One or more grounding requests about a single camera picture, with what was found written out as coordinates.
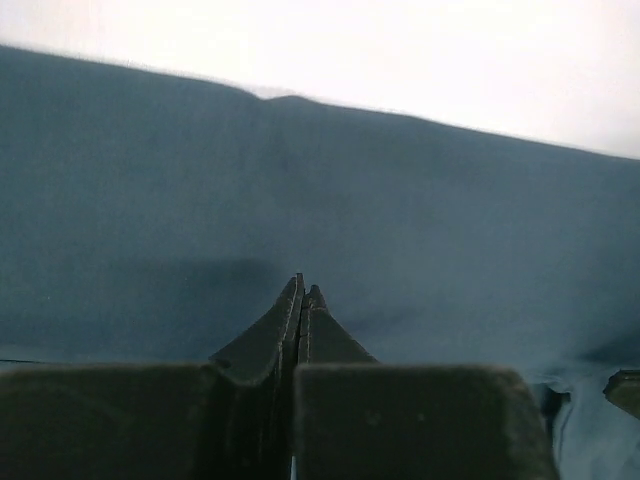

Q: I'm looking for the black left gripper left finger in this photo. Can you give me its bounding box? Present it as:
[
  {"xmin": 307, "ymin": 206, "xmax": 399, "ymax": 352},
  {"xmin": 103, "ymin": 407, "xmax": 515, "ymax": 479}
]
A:
[{"xmin": 1, "ymin": 275, "xmax": 305, "ymax": 479}]

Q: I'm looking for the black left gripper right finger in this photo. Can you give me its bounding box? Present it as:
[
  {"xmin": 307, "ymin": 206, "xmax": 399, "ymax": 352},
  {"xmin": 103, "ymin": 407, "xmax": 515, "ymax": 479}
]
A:
[{"xmin": 293, "ymin": 287, "xmax": 557, "ymax": 480}]

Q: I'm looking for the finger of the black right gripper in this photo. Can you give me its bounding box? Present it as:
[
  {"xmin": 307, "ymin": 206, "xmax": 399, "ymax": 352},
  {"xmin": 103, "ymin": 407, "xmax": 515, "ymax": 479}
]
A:
[{"xmin": 603, "ymin": 370, "xmax": 640, "ymax": 419}]

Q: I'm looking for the grey-blue t shirt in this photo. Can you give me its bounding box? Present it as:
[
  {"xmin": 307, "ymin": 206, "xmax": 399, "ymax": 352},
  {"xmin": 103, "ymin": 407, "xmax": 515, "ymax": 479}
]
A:
[{"xmin": 1, "ymin": 47, "xmax": 639, "ymax": 479}]

